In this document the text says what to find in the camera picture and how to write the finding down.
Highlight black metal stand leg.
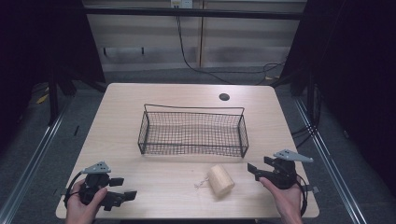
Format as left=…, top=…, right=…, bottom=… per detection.
left=47, top=69, right=61, bottom=126

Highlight white wall socket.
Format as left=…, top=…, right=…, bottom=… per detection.
left=170, top=0, right=194, bottom=9

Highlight black curtain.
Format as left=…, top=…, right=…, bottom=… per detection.
left=0, top=0, right=106, bottom=153
left=278, top=0, right=396, bottom=190

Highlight black wire mesh basket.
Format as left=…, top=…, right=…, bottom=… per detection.
left=137, top=103, right=250, bottom=159

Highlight yellow floor tape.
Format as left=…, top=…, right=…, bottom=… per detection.
left=35, top=92, right=50, bottom=105

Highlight black floor cables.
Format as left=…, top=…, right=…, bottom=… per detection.
left=290, top=83, right=323, bottom=149

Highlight person's left hand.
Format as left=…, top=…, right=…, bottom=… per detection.
left=64, top=179, right=109, bottom=224

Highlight beige twine spool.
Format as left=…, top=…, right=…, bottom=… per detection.
left=193, top=163, right=236, bottom=198

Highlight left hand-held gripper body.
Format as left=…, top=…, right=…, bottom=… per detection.
left=78, top=161, right=112, bottom=206

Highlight person's right hand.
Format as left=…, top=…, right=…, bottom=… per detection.
left=258, top=176, right=304, bottom=224

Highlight black wall cable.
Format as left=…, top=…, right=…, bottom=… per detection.
left=175, top=14, right=287, bottom=86

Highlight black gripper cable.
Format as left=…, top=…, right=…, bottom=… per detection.
left=295, top=175, right=309, bottom=217
left=63, top=171, right=84, bottom=210

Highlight metal floor rail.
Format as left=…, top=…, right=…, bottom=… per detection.
left=0, top=94, right=75, bottom=224
left=293, top=95, right=370, bottom=224

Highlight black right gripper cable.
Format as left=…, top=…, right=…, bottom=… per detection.
left=295, top=175, right=309, bottom=217

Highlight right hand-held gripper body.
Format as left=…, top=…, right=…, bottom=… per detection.
left=263, top=148, right=315, bottom=190

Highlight black horizontal frame bar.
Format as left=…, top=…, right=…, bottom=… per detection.
left=83, top=7, right=305, bottom=21

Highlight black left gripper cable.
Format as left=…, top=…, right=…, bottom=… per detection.
left=63, top=171, right=84, bottom=210

